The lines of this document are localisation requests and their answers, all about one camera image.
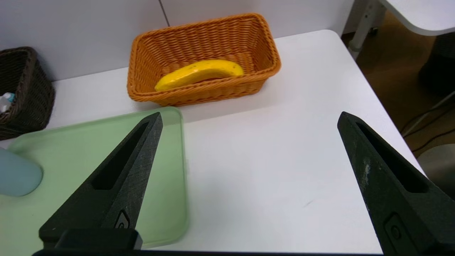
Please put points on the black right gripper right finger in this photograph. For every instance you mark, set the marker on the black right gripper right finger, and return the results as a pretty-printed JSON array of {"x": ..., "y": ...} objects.
[{"x": 398, "y": 199}]

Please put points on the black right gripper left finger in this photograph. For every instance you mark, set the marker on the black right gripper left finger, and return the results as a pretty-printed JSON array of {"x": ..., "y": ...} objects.
[{"x": 121, "y": 192}]

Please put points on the blue-grey plastic cup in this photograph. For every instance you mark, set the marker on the blue-grey plastic cup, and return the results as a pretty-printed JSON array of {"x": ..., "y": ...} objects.
[{"x": 17, "y": 174}]

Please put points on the yellow banana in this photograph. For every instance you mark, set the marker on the yellow banana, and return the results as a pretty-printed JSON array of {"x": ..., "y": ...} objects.
[{"x": 199, "y": 73}]

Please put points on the dark brown wicker basket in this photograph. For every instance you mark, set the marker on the dark brown wicker basket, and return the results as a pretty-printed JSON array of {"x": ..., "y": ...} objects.
[{"x": 25, "y": 96}]

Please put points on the orange wicker basket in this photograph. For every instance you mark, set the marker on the orange wicker basket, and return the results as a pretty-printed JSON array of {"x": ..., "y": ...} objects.
[{"x": 199, "y": 39}]

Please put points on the grey round floor object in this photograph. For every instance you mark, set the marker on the grey round floor object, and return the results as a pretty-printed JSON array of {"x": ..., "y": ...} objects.
[{"x": 439, "y": 170}]

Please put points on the light green plastic tray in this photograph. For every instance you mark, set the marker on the light green plastic tray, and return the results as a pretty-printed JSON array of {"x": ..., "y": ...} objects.
[{"x": 64, "y": 149}]

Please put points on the dark grey bin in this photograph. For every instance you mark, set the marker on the dark grey bin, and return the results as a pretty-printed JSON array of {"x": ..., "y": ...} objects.
[{"x": 440, "y": 64}]

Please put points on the white side table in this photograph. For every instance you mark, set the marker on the white side table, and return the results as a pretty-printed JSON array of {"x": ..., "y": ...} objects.
[{"x": 419, "y": 16}]

